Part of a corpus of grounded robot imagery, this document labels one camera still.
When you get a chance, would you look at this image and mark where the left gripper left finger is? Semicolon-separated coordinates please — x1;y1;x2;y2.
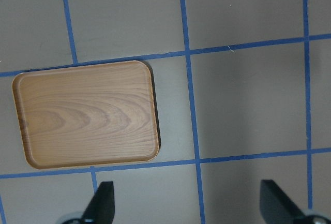
81;181;114;224

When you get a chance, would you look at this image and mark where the wooden tray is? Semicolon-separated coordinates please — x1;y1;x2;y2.
12;61;161;169

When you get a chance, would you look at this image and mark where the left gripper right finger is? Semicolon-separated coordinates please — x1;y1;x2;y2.
260;180;313;224

